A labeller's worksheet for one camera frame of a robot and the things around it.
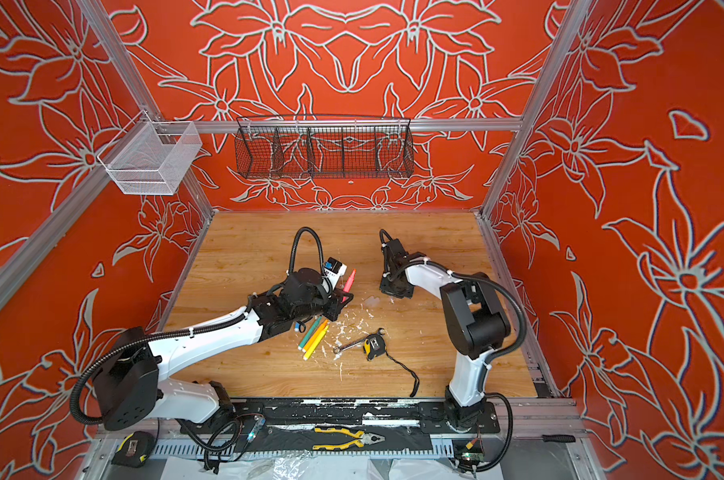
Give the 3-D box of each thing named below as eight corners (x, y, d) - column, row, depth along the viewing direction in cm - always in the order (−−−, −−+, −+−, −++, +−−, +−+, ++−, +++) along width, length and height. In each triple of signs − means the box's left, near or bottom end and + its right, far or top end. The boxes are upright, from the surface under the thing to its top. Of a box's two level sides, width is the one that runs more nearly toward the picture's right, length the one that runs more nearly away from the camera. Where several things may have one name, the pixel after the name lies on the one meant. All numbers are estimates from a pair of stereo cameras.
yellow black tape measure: (368, 362, 84) (368, 358, 81) (359, 344, 87) (359, 339, 85) (387, 352, 85) (388, 348, 83) (378, 335, 89) (379, 330, 86)
